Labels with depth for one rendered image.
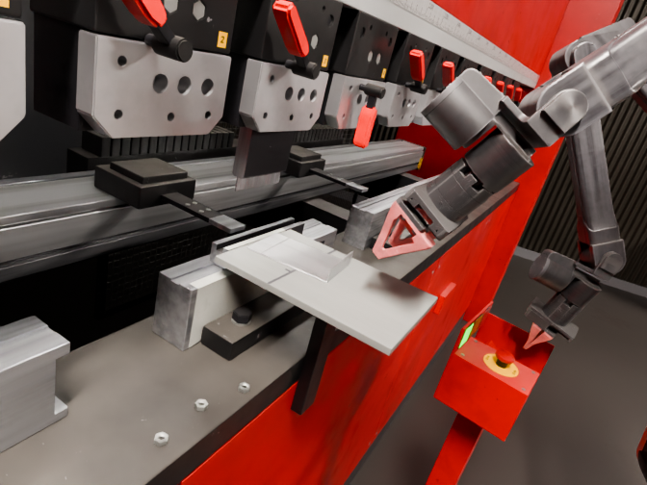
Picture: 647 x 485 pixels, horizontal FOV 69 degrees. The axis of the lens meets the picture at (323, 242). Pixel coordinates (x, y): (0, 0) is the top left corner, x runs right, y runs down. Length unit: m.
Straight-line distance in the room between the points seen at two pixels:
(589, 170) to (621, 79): 0.46
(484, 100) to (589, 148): 0.50
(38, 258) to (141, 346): 0.22
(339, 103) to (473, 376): 0.61
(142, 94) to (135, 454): 0.35
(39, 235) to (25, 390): 0.30
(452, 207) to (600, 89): 0.18
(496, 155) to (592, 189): 0.51
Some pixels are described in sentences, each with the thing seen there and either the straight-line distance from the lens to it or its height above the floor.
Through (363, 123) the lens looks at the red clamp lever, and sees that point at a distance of 0.76.
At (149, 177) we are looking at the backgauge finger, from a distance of 0.80.
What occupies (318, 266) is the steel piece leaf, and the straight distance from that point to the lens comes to 0.67.
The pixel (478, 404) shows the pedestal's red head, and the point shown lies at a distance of 1.06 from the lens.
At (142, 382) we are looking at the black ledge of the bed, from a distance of 0.62.
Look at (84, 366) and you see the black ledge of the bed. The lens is 0.64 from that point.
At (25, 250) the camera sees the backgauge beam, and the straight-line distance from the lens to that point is 0.78.
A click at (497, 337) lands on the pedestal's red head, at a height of 0.76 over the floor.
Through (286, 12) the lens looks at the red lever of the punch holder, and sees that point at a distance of 0.51.
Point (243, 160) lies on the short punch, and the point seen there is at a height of 1.13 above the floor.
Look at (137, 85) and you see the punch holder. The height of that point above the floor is 1.22.
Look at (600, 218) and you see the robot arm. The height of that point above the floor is 1.11.
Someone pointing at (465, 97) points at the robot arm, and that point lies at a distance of 0.53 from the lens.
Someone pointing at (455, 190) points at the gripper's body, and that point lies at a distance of 0.55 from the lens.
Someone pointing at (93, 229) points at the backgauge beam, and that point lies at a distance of 0.82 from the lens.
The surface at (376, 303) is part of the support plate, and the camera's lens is 0.62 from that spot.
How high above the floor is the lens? 1.29
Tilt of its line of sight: 22 degrees down
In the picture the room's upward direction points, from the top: 15 degrees clockwise
